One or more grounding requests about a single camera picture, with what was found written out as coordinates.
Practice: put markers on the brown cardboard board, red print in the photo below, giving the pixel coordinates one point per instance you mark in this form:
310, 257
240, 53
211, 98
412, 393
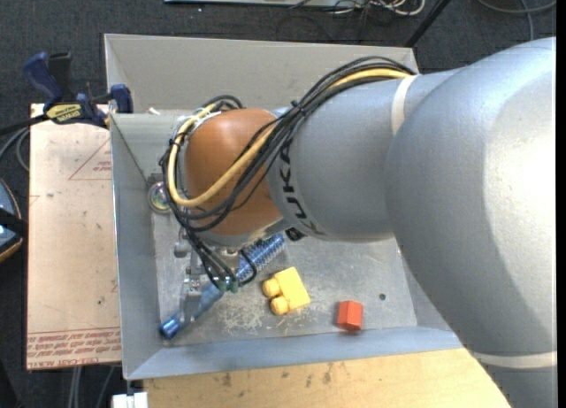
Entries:
71, 238

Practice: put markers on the yellow toy building block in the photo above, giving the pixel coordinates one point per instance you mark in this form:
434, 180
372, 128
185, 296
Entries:
289, 289

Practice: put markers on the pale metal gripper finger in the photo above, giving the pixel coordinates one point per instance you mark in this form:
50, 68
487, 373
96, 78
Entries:
189, 304

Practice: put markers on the grey metal bin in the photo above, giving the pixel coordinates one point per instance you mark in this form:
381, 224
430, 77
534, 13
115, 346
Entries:
345, 273

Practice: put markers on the blue clear plastic bottle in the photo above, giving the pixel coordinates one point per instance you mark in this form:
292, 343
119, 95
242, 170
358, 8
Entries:
208, 297

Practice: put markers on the round clear glass thing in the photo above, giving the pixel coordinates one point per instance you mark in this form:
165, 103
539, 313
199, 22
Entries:
158, 197

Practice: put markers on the red small block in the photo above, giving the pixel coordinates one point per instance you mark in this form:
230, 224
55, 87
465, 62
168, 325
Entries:
350, 315

